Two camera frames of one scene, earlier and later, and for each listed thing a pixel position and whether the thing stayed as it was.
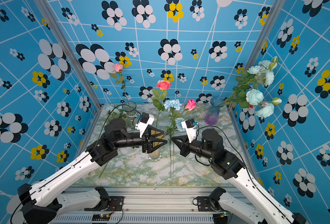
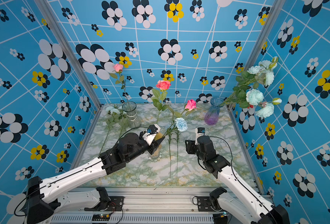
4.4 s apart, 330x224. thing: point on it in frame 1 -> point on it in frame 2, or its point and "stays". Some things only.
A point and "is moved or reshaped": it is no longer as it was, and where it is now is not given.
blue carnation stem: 171,105 is moved or reshaped
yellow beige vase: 155,156 stays
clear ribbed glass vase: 129,108 stays
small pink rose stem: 190,105 stays
